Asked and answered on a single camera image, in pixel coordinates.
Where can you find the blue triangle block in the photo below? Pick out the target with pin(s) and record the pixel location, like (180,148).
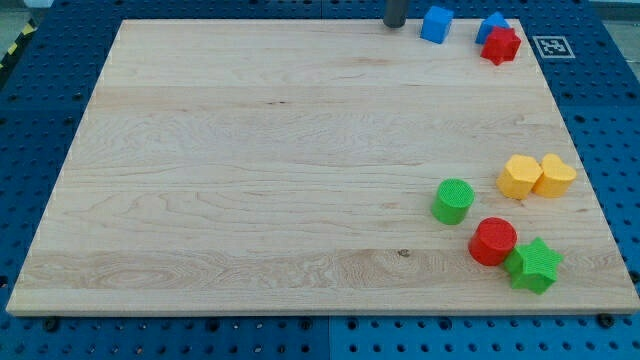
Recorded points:
(486,27)

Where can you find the blue cube block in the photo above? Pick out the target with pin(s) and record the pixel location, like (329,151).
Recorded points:
(436,24)

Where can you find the green cylinder block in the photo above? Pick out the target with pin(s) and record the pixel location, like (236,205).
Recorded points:
(452,201)

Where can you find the wooden board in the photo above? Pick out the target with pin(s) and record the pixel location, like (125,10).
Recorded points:
(276,167)

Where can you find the red cylinder block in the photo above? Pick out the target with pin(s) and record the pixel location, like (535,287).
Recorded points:
(492,241)

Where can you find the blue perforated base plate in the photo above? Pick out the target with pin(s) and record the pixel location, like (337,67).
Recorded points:
(49,87)

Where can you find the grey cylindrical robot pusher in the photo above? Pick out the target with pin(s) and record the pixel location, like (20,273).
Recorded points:
(395,13)

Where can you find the yellow hexagon block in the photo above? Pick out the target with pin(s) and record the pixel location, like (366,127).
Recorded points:
(518,176)

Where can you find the white fiducial marker tag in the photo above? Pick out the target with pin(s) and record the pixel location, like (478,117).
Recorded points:
(553,47)

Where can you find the red star block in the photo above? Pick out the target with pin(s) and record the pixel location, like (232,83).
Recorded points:
(501,45)

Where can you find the green star block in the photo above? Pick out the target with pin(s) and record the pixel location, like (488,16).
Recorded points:
(533,266)

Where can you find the yellow heart block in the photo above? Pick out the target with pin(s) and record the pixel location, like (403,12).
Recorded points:
(556,177)

